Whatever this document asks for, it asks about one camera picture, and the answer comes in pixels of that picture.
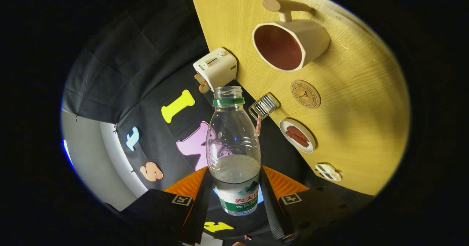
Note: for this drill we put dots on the striped straw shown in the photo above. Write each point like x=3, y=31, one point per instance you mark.
x=258, y=125

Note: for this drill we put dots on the white toaster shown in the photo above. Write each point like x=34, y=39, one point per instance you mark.
x=218, y=68

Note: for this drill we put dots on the round cork coaster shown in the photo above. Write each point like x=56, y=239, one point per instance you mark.
x=305, y=94

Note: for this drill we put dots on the brown meat piece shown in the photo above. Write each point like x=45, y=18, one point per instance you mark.
x=298, y=133
x=295, y=139

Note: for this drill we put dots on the white round plate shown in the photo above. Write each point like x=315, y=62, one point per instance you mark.
x=309, y=145

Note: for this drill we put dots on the toast bread slice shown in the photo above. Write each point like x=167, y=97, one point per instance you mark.
x=198, y=77
x=204, y=87

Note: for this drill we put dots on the clear plastic juice bottle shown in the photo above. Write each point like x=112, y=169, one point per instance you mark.
x=234, y=176

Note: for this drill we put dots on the black backdrop cloth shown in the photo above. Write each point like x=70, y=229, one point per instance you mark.
x=146, y=37

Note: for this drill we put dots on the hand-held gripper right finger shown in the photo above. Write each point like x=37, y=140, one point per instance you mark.
x=273, y=209

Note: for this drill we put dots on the white divided condiment dish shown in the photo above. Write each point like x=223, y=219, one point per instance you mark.
x=328, y=172

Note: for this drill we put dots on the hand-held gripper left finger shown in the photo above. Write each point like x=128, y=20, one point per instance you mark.
x=199, y=209

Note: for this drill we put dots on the wooden table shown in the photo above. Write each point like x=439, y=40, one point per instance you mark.
x=348, y=92

